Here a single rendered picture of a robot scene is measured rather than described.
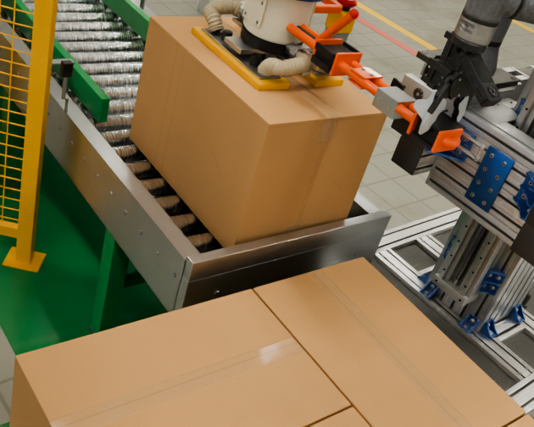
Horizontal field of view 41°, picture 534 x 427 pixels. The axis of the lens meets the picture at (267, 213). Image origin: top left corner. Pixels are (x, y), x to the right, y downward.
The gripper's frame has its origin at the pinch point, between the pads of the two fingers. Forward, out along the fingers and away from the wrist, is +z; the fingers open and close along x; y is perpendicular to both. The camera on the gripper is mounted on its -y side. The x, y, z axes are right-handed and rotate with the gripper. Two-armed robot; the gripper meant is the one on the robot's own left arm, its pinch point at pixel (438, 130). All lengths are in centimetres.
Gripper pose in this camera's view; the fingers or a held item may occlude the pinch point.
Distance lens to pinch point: 157.7
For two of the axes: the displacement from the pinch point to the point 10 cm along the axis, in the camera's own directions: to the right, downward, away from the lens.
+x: -7.9, 1.6, -5.9
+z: -2.6, 8.0, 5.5
